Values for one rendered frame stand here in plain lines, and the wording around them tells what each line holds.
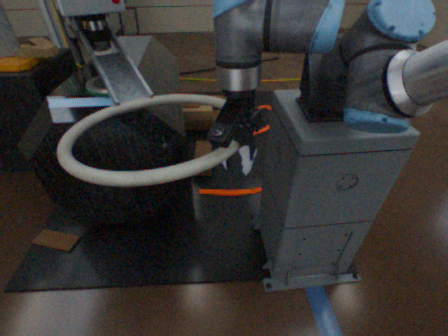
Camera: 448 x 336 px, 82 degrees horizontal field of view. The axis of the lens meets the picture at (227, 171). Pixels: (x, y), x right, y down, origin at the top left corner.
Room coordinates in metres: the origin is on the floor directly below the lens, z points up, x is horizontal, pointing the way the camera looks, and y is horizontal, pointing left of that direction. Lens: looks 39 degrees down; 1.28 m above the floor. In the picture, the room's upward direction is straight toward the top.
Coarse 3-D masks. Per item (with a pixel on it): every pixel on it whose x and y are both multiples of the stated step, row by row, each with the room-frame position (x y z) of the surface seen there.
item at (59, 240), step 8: (48, 232) 0.96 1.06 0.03; (56, 232) 0.96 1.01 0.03; (40, 240) 0.90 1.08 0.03; (48, 240) 0.90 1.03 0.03; (56, 240) 0.90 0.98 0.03; (64, 240) 0.90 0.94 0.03; (72, 240) 0.90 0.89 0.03; (56, 248) 0.85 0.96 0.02; (64, 248) 0.85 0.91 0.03; (72, 248) 0.85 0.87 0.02
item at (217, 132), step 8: (224, 104) 0.51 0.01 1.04; (232, 104) 0.50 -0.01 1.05; (240, 104) 0.50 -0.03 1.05; (224, 112) 0.49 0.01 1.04; (232, 112) 0.48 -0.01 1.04; (240, 112) 0.48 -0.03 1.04; (216, 120) 0.47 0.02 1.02; (224, 120) 0.47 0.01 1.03; (232, 120) 0.46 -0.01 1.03; (240, 120) 0.48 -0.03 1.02; (216, 128) 0.45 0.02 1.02; (224, 128) 0.45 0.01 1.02; (232, 128) 0.45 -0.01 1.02; (208, 136) 0.44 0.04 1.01; (216, 136) 0.43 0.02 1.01; (224, 136) 0.43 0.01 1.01; (232, 136) 0.45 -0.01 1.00; (216, 144) 0.43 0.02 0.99; (224, 144) 0.43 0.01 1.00
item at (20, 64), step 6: (0, 60) 1.73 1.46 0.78; (6, 60) 1.73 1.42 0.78; (12, 60) 1.73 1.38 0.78; (18, 60) 1.73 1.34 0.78; (24, 60) 1.73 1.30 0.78; (30, 60) 1.73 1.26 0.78; (36, 60) 1.78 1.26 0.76; (42, 60) 1.85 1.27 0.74; (0, 66) 1.63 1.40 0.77; (6, 66) 1.64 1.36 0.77; (12, 66) 1.64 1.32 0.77; (18, 66) 1.64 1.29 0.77; (24, 66) 1.66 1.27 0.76; (30, 66) 1.70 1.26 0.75
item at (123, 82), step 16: (80, 32) 1.14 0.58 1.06; (112, 32) 1.18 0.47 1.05; (96, 64) 0.95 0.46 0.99; (112, 64) 1.03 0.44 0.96; (128, 64) 1.01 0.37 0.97; (112, 80) 0.94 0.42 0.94; (128, 80) 0.95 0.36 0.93; (144, 80) 0.89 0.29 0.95; (112, 96) 0.79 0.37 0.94; (128, 96) 0.86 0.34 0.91; (144, 96) 0.87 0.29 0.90
